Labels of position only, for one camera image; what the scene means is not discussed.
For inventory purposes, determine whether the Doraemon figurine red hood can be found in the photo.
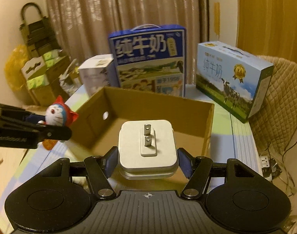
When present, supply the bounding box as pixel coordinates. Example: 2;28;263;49
37;95;80;151

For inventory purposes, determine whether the white power adapter plug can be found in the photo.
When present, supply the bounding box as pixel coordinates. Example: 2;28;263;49
118;120;179;180

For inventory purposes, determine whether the open brown cardboard box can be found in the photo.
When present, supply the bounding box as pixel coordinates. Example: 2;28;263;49
66;87;214;161

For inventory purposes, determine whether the checkered bed sheet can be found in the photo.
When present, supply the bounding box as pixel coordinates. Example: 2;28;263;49
0;83;264;234

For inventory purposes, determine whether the cardboard box with green tissues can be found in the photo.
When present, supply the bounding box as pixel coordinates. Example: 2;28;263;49
21;49;71;106

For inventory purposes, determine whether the yellow plastic bag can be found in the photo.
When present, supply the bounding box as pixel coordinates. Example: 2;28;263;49
4;44;29;92

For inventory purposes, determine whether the floor power strip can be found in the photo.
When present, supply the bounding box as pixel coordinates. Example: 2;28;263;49
260;155;282;182

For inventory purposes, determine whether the white humidifier box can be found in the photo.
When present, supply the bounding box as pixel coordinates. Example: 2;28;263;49
79;54;119;97

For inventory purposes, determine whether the light blue milk carton box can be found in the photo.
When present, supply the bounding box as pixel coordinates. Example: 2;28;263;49
196;41;274;123

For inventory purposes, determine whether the quilted beige chair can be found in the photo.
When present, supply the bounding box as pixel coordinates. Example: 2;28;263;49
249;56;297;153

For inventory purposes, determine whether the dark blue milk carton box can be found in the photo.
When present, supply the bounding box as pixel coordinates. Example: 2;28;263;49
108;24;186;97

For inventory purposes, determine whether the beige curtain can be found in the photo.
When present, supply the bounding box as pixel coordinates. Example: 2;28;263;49
46;0;209;83

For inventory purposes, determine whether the wooden wardrobe door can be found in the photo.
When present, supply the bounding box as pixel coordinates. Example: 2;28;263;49
237;0;297;63

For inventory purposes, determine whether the black power cable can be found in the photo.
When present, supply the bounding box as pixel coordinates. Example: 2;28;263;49
266;120;297;196

